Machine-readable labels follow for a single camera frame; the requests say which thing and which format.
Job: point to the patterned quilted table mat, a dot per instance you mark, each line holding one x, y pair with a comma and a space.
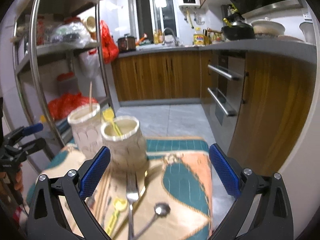
179, 173

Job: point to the white ceramic jar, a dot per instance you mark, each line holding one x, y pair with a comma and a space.
128, 151
85, 125

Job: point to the yellow tulip pick in jar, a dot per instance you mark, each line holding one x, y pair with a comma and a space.
108, 116

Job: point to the gold fork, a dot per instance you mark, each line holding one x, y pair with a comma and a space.
120, 179

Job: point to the black wok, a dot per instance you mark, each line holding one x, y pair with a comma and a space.
237, 30

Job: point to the yellow tulip pick on mat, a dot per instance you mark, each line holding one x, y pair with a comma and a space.
119, 205

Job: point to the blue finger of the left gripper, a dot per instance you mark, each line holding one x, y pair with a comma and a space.
27, 129

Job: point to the front white ceramic jar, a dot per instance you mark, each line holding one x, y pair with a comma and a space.
128, 151

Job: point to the wooden chopstick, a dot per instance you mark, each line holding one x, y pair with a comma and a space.
90, 98

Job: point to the wooden base cabinets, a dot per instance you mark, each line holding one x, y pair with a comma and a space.
276, 97

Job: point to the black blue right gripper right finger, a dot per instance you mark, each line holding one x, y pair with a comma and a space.
261, 209

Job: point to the window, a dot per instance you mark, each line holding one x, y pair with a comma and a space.
153, 18

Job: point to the white plastic bag hanging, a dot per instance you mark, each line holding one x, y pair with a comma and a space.
89, 63

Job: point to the silver flower spoon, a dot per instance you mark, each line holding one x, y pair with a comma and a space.
161, 210

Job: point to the steel shelving rack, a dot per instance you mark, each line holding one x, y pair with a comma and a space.
47, 53

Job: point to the red bag on lower shelf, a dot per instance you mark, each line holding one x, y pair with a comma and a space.
60, 108

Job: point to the electric rice cooker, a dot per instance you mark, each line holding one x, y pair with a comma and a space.
126, 43

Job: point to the clear plastic bag on shelf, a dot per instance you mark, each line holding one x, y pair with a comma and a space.
72, 32

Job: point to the kitchen faucet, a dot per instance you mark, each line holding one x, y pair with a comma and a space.
169, 37

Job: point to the hanging red plastic bag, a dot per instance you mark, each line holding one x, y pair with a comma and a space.
109, 48

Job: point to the silver steel fork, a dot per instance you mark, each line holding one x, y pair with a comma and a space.
132, 195

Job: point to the rear white ceramic jar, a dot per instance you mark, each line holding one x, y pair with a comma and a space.
85, 125

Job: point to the yellow tin can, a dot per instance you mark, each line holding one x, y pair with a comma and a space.
198, 39

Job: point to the built-in steel oven drawers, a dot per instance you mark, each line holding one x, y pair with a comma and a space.
224, 94

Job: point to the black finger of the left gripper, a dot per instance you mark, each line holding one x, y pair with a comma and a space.
28, 148

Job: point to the white ceramic casserole pot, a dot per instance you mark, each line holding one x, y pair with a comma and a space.
267, 27

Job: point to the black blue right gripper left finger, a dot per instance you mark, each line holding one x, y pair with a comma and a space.
47, 219

